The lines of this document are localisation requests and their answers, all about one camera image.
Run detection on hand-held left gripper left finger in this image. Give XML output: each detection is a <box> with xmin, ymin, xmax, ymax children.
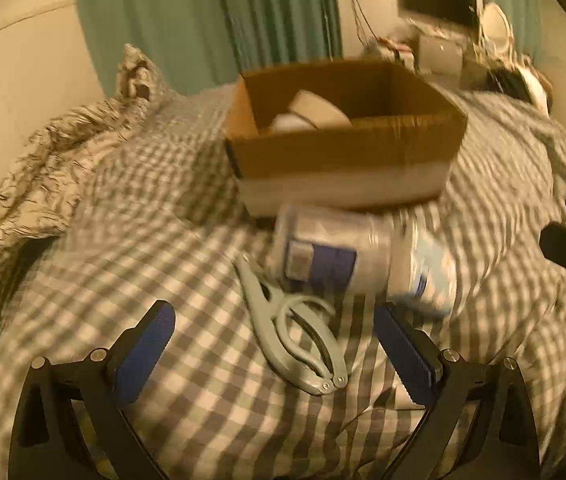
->
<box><xmin>8</xmin><ymin>300</ymin><xmax>177</xmax><ymax>480</ymax></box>

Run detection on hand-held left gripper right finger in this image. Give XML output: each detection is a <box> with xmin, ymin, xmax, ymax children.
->
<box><xmin>378</xmin><ymin>302</ymin><xmax>544</xmax><ymax>480</ymax></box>

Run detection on white and blue packet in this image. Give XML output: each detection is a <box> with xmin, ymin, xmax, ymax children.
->
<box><xmin>387</xmin><ymin>220</ymin><xmax>460</xmax><ymax>319</ymax></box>

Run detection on grey plastic clip tongs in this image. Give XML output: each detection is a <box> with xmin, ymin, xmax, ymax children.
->
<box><xmin>234</xmin><ymin>253</ymin><xmax>349</xmax><ymax>396</ymax></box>

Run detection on clear jar with blue label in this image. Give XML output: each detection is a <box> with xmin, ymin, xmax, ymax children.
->
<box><xmin>272</xmin><ymin>204</ymin><xmax>395</xmax><ymax>295</ymax></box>

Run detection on brown cardboard box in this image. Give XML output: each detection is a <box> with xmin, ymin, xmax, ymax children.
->
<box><xmin>224</xmin><ymin>58</ymin><xmax>468</xmax><ymax>219</ymax></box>

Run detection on grey checked blanket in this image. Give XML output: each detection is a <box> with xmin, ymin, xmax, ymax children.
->
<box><xmin>0</xmin><ymin>72</ymin><xmax>566</xmax><ymax>480</ymax></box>

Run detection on black and white bag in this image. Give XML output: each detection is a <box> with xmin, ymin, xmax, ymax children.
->
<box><xmin>488</xmin><ymin>62</ymin><xmax>551</xmax><ymax>116</ymax></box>

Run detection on white round mirror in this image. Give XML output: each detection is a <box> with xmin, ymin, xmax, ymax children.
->
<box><xmin>479</xmin><ymin>2</ymin><xmax>511</xmax><ymax>51</ymax></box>

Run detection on grey box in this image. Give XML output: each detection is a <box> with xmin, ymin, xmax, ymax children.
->
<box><xmin>417</xmin><ymin>34</ymin><xmax>465</xmax><ymax>73</ymax></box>

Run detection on patterned grey white quilt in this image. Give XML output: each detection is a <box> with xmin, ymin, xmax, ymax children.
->
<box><xmin>0</xmin><ymin>43</ymin><xmax>174</xmax><ymax>281</ymax></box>

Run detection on green curtain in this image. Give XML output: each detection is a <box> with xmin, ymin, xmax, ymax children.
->
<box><xmin>480</xmin><ymin>0</ymin><xmax>544</xmax><ymax>63</ymax></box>
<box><xmin>65</xmin><ymin>0</ymin><xmax>344</xmax><ymax>98</ymax></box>

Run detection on beige tape roll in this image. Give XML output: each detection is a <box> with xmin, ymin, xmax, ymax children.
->
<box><xmin>288</xmin><ymin>90</ymin><xmax>354</xmax><ymax>131</ymax></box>

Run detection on white round container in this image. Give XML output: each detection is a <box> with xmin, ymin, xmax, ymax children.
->
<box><xmin>269</xmin><ymin>112</ymin><xmax>316</xmax><ymax>135</ymax></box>

